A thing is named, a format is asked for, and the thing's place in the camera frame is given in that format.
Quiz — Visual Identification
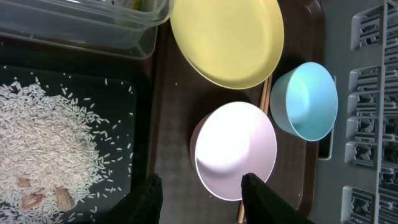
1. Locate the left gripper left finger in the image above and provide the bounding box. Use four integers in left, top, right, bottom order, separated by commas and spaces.
98, 174, 163, 224

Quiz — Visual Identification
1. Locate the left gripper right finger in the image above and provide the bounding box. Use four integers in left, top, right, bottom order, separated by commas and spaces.
241, 173, 314, 224

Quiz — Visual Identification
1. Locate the white bowl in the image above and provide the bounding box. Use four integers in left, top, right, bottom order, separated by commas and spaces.
190, 101, 277, 202

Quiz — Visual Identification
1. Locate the pile of rice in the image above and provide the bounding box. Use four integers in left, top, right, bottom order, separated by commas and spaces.
1, 81, 104, 223

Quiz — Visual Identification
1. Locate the light blue bowl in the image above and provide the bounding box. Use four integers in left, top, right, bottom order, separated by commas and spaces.
270, 62, 338, 141

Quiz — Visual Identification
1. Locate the grey dishwasher rack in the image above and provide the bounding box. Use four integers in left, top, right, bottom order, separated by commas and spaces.
310, 0, 397, 223

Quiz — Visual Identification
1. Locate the black waste tray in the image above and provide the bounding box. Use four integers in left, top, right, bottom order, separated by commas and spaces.
1, 38, 152, 223

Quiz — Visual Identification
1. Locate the brown serving tray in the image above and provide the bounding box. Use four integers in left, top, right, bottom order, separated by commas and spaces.
149, 0, 325, 224

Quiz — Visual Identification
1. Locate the right wooden chopstick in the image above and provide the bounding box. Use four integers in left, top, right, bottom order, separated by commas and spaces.
262, 75, 272, 114

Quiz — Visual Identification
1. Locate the wooden chopstick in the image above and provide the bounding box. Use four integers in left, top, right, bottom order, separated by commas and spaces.
236, 76, 272, 224
262, 75, 272, 114

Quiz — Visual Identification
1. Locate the left wooden chopstick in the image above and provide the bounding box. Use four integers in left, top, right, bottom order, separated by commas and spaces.
236, 76, 272, 224

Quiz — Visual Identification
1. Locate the yellow plate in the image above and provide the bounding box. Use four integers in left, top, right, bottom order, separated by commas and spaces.
170, 0, 284, 90

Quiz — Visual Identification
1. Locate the clear plastic bin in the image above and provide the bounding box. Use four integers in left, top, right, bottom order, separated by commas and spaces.
1, 0, 174, 60

